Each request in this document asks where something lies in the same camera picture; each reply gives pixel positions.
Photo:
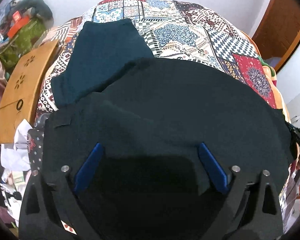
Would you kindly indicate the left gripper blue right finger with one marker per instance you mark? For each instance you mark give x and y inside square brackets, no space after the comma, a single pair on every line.
[216,173]

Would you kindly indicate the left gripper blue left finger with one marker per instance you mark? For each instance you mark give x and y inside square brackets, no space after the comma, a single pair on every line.
[87,171]

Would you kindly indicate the black pants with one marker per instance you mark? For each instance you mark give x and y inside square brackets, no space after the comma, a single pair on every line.
[150,183]

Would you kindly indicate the white cabinet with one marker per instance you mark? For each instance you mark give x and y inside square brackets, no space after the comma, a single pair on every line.
[288,83]

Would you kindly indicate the white papers pile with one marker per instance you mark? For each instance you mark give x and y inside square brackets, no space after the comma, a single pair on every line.
[15,160]

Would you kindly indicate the wooden lap desk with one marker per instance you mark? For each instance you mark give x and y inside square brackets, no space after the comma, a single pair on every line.
[21,94]

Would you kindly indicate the folded dark teal garment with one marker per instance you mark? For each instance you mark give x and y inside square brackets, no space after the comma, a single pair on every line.
[100,55]

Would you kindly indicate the green patterned bag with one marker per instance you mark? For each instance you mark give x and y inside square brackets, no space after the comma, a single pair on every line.
[21,43]

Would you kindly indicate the colourful patchwork bedspread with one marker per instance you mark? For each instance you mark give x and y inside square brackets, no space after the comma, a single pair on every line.
[173,30]

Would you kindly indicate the orange box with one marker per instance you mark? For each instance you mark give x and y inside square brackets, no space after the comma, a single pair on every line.
[17,26]

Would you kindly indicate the wooden door frame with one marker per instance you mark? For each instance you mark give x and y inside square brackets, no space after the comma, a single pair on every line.
[278,34]

